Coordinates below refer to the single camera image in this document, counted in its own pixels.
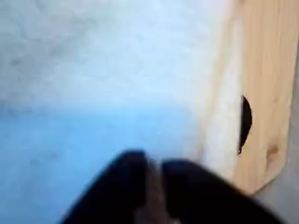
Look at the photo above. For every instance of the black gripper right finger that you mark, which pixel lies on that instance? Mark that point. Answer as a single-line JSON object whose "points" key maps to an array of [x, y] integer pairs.
{"points": [[205, 199]]}

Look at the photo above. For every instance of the black sock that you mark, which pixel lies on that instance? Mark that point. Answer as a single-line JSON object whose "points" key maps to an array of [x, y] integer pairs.
{"points": [[246, 123]]}

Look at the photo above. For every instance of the white sock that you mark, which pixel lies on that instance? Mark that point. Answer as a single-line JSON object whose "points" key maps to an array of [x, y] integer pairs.
{"points": [[93, 62]]}

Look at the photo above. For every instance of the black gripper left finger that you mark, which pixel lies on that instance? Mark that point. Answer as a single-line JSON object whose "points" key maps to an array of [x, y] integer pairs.
{"points": [[121, 189]]}

